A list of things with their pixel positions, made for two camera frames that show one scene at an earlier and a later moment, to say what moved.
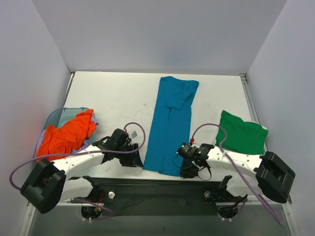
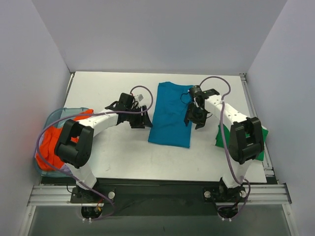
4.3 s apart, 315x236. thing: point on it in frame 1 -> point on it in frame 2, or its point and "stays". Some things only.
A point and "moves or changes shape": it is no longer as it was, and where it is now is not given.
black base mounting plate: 161,196 stays
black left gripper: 130,155 -> 139,117
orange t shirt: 68,137 stays
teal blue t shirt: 171,129 moves or changes shape
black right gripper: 188,167 -> 194,113
